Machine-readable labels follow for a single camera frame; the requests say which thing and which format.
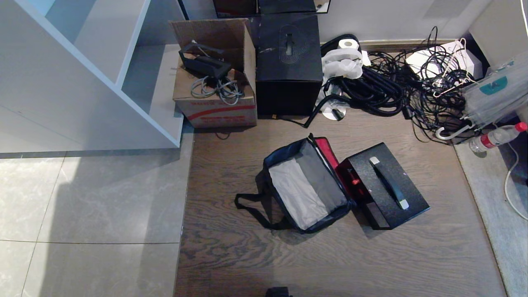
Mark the white paper roll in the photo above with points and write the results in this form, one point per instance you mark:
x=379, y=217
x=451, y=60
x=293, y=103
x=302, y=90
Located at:
x=347, y=43

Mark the plastic bottle red cap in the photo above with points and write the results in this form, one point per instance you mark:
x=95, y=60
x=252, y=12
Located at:
x=497, y=137

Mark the white plastic bag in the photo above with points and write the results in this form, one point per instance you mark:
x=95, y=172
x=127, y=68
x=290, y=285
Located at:
x=342, y=64

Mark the dark open bag grey lining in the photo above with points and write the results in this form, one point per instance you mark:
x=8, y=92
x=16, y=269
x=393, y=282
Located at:
x=307, y=187

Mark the white flat box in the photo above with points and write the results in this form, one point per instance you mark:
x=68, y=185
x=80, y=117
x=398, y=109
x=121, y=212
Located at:
x=429, y=57

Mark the large black box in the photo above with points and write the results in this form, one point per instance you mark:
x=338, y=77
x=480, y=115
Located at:
x=288, y=70

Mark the black plastic holder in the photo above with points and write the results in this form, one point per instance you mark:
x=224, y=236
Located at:
x=204, y=62

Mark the brown cardboard box red print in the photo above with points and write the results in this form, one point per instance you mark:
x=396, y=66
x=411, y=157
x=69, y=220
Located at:
x=216, y=105

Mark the red bag lid flap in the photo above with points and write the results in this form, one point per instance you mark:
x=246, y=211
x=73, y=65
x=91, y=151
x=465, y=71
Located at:
x=326, y=152

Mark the white shelf unit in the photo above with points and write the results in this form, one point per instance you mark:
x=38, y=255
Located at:
x=82, y=74

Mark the grey rug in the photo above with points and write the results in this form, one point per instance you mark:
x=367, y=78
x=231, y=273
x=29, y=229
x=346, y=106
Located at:
x=495, y=222

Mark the shiny disc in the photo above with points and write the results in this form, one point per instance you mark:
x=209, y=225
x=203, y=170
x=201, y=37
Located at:
x=334, y=113

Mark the black object at floor edge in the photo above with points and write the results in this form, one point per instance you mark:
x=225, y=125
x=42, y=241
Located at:
x=278, y=292

